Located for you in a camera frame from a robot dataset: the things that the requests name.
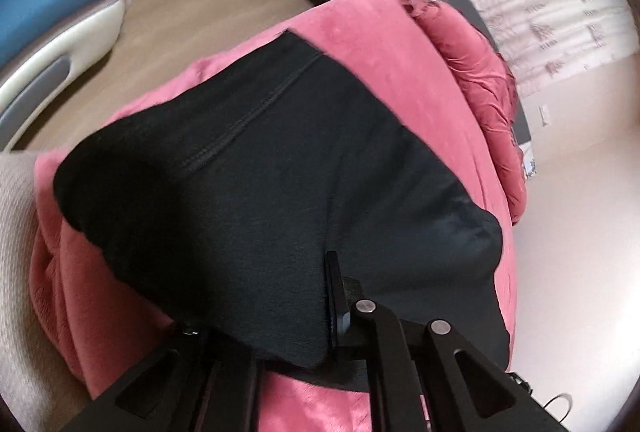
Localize white padded chair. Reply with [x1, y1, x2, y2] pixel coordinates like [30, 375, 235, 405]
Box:
[0, 0, 138, 150]

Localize pink fleece blanket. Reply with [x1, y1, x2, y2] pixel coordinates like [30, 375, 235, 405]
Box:
[29, 0, 517, 432]

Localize cream cloth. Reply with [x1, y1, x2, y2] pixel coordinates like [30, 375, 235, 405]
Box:
[0, 151, 98, 432]

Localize thin black cable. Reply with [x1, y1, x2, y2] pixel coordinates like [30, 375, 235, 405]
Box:
[514, 373, 574, 419]

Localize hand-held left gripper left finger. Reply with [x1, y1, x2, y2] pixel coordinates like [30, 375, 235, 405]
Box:
[89, 322, 263, 432]

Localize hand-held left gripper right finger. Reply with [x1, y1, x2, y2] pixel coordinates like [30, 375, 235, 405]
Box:
[325, 251, 568, 432]

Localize black pants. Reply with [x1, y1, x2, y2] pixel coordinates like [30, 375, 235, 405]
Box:
[52, 28, 512, 385]

